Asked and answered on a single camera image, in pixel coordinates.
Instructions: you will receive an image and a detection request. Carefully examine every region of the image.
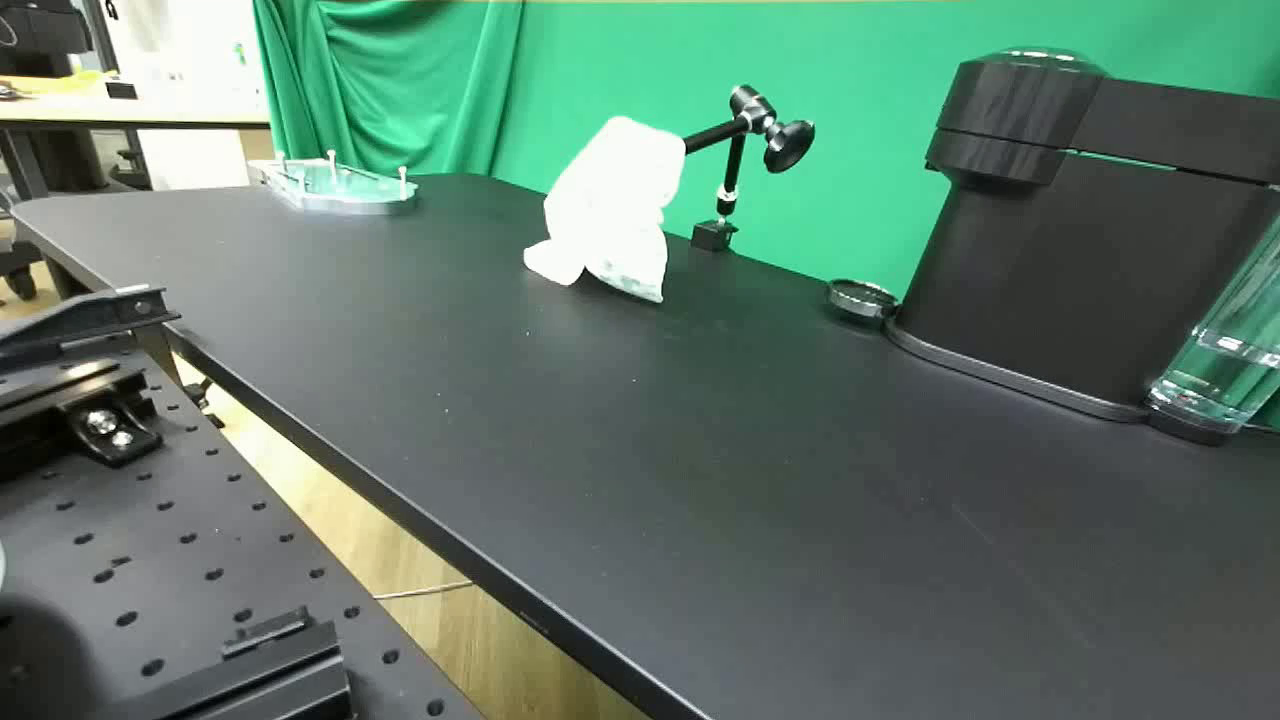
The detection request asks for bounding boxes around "white cloth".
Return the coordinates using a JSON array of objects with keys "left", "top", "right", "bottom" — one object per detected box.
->
[{"left": 526, "top": 115, "right": 685, "bottom": 303}]

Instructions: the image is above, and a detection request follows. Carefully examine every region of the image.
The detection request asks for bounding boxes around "black articulated stand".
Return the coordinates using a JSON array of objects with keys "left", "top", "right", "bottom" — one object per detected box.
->
[{"left": 685, "top": 84, "right": 815, "bottom": 252}]

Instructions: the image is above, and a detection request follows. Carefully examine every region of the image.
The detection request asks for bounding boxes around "small black round lens cap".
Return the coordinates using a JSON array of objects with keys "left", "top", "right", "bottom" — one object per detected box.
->
[{"left": 827, "top": 279, "right": 896, "bottom": 325}]

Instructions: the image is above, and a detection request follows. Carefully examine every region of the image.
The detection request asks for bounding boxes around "green backdrop curtain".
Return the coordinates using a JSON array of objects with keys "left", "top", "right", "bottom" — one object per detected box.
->
[{"left": 247, "top": 0, "right": 1280, "bottom": 293}]

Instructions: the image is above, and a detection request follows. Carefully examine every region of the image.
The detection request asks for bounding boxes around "clear acrylic plate with standoffs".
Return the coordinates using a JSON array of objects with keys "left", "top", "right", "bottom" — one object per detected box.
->
[{"left": 254, "top": 156, "right": 419, "bottom": 216}]

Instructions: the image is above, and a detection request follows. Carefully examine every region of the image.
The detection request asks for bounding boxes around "black coffee machine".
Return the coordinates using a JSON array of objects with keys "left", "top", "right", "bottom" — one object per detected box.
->
[{"left": 894, "top": 51, "right": 1280, "bottom": 419}]

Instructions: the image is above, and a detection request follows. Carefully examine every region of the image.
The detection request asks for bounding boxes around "wooden desk in background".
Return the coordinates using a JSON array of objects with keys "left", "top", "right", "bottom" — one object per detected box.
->
[{"left": 0, "top": 72, "right": 267, "bottom": 128}]

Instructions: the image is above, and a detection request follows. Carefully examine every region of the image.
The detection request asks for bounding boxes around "black perforated breadboard base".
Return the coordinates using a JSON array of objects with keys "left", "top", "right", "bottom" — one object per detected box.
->
[{"left": 0, "top": 352, "right": 475, "bottom": 720}]

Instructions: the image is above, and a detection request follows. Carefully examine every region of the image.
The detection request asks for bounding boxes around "clear water tank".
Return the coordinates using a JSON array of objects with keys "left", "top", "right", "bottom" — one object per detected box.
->
[{"left": 1149, "top": 216, "right": 1280, "bottom": 438}]

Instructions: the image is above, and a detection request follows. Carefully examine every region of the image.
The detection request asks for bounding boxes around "black mounting bracket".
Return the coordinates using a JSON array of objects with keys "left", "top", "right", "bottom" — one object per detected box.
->
[{"left": 0, "top": 286, "right": 171, "bottom": 472}]

